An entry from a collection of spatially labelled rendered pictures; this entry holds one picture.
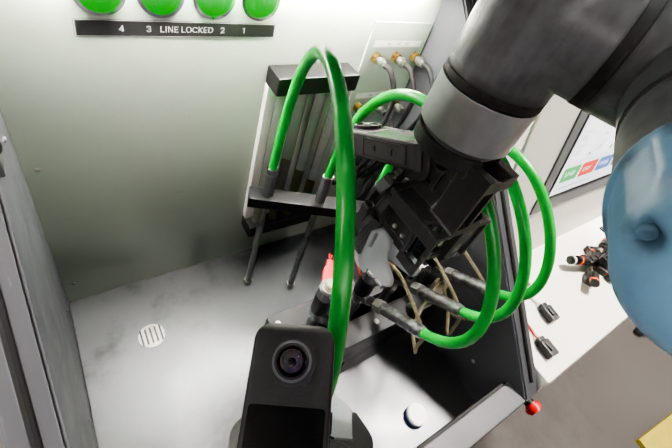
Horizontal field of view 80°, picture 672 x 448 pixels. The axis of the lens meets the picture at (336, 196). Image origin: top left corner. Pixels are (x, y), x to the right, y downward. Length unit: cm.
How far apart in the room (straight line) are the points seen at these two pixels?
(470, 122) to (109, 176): 52
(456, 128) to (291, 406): 20
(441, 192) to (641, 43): 16
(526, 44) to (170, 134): 49
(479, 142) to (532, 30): 8
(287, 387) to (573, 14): 25
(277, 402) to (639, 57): 26
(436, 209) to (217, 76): 37
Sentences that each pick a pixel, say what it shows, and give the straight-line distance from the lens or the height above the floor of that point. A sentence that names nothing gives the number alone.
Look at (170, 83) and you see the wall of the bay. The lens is 58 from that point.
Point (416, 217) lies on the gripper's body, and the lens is 34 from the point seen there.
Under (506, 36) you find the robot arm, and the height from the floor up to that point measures 151.
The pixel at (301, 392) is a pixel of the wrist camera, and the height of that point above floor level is 136.
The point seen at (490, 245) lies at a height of 131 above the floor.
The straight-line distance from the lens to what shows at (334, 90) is 32.
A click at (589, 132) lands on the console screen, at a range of 90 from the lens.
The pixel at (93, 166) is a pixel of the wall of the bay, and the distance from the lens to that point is 65.
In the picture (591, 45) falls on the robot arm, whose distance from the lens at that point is 27.
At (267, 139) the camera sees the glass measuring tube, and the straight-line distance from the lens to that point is 67.
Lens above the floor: 158
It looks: 42 degrees down
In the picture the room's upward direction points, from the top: 21 degrees clockwise
